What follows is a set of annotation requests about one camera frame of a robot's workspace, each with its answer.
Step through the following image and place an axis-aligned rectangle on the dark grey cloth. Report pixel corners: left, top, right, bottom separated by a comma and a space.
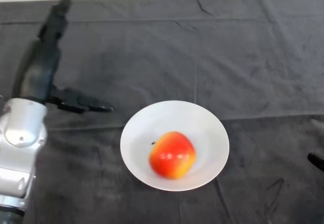
0, 0, 324, 224

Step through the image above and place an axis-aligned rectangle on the white round plate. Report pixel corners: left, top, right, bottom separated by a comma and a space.
119, 100, 230, 192

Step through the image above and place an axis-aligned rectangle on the red yellow apple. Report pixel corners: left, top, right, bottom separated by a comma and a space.
148, 131, 197, 180

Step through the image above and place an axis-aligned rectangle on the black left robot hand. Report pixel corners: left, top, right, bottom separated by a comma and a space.
12, 0, 115, 114

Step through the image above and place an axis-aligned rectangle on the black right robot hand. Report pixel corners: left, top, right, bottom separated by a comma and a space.
307, 152, 324, 173

